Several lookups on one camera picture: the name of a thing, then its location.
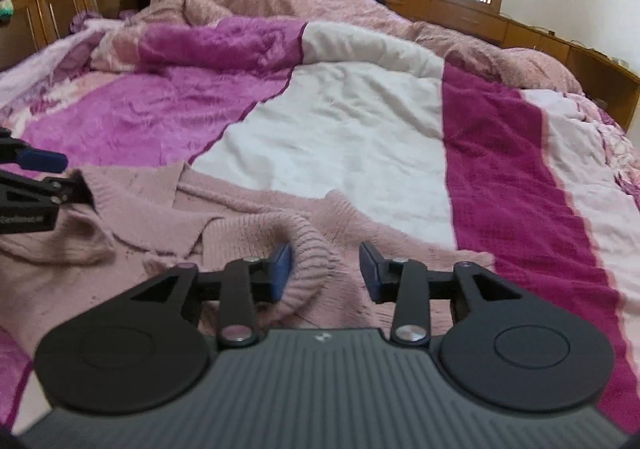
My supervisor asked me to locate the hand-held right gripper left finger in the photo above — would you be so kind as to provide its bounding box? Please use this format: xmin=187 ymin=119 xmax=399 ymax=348
xmin=131 ymin=243 xmax=293 ymax=348

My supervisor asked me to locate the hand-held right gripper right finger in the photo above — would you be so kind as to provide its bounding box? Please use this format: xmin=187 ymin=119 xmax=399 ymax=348
xmin=359 ymin=241 xmax=522 ymax=346

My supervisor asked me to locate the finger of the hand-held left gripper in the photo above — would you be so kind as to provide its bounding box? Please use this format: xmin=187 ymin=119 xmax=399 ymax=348
xmin=0 ymin=126 xmax=69 ymax=176
xmin=0 ymin=169 xmax=97 ymax=211

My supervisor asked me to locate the pink knitted sweater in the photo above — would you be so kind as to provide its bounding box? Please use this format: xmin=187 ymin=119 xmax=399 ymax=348
xmin=0 ymin=164 xmax=497 ymax=345

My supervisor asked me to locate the purple white striped bedspread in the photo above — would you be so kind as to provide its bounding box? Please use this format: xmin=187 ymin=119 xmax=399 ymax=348
xmin=0 ymin=12 xmax=640 ymax=449

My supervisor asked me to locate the wooden side cabinet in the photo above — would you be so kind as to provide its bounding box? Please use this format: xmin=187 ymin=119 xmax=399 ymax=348
xmin=382 ymin=0 xmax=640 ymax=133

